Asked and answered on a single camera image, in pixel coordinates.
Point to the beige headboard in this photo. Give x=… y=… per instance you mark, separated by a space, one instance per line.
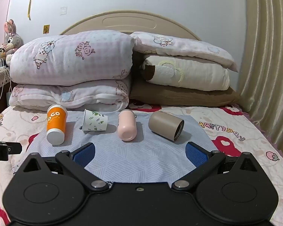
x=132 y=22

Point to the pink checked folded quilt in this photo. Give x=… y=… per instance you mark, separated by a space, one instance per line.
x=68 y=94
x=68 y=54

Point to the white floral paper cup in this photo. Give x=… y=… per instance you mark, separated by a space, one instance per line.
x=95 y=121

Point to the tan cup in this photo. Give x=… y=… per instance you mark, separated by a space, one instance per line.
x=162 y=122

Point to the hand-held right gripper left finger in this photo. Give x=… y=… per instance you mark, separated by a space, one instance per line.
x=85 y=155

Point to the white wall paper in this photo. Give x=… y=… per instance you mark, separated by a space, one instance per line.
x=64 y=10

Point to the grey plush bunny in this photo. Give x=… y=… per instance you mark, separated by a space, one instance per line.
x=13 y=40

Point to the blue-grey patterned mat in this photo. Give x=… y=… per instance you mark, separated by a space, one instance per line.
x=136 y=155

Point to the brown pillow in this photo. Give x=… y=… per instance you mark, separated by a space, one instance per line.
x=179 y=96

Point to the cream folded blanket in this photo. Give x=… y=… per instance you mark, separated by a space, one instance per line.
x=198 y=75

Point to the beige curtain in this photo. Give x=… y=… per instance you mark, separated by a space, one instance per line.
x=266 y=51

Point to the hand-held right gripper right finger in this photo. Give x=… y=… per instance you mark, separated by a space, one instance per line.
x=195 y=155

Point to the yellow tape strip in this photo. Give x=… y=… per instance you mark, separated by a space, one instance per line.
x=29 y=7

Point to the yellow wall sticker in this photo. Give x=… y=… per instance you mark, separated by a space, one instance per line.
x=46 y=29

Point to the orange and white cup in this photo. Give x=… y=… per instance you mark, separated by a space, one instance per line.
x=56 y=122

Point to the pink cup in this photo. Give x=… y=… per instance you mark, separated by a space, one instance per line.
x=126 y=127

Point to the white bear print pillow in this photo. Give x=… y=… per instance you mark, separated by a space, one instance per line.
x=191 y=46

